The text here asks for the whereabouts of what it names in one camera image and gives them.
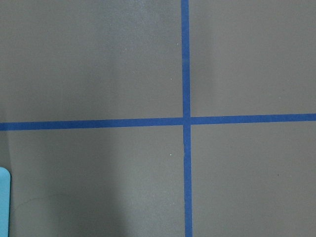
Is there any light blue plastic bin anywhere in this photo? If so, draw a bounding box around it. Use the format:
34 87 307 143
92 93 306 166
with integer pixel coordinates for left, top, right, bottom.
0 167 11 237

